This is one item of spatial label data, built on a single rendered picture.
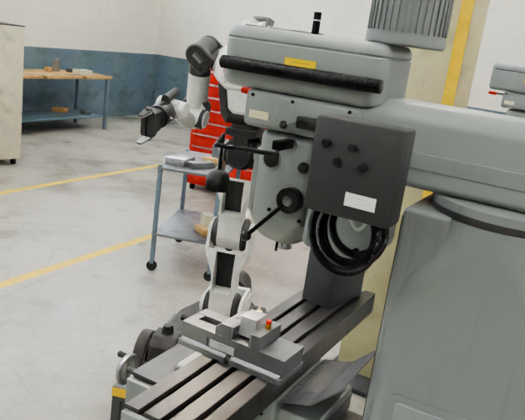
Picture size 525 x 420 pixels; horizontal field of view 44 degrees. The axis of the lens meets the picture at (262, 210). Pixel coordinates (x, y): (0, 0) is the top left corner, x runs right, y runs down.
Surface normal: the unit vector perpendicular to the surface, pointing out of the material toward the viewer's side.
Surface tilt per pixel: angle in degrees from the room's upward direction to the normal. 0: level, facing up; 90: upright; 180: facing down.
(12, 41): 90
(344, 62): 90
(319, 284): 90
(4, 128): 90
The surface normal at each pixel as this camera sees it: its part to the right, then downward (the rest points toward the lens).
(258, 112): -0.48, 0.17
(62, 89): 0.87, 0.24
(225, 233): -0.19, 0.17
